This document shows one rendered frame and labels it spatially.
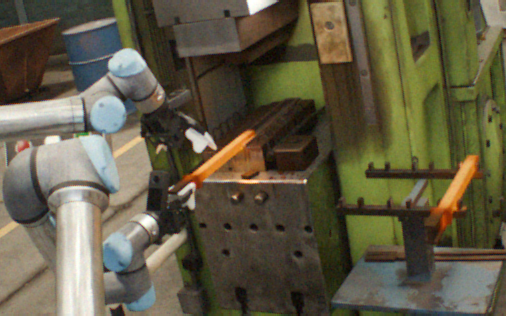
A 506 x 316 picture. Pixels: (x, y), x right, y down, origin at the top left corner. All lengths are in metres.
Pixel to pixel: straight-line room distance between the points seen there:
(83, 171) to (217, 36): 0.78
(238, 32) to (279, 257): 0.65
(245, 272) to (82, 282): 1.02
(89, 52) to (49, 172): 5.30
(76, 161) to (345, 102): 0.94
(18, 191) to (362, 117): 1.04
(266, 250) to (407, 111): 0.57
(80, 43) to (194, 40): 4.65
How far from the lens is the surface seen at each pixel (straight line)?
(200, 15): 1.96
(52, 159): 1.33
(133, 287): 1.61
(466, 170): 1.75
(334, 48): 1.96
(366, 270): 1.92
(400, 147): 2.02
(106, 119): 1.47
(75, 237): 1.25
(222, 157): 1.94
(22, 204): 1.38
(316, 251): 2.02
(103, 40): 6.59
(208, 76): 2.28
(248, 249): 2.11
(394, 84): 1.96
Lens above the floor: 1.64
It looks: 20 degrees down
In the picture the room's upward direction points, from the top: 12 degrees counter-clockwise
